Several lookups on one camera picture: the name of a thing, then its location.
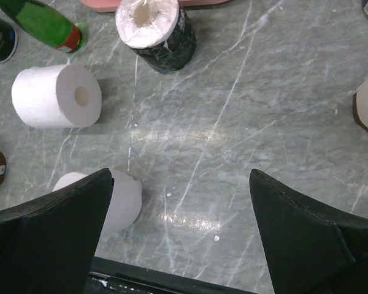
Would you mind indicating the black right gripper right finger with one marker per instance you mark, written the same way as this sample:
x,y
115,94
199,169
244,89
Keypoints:
x,y
310,247

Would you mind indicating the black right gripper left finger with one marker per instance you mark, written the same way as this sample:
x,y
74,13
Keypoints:
x,y
47,244

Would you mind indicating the white paper towel roll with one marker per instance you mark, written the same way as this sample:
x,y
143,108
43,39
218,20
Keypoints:
x,y
57,97
124,208

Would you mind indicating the black wrapped tissue roll left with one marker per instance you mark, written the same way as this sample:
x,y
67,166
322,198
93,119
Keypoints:
x,y
8,40

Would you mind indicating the green glass bottle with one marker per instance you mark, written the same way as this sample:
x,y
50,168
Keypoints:
x,y
44,23

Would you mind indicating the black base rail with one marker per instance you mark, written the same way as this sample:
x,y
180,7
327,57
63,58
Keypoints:
x,y
108,276

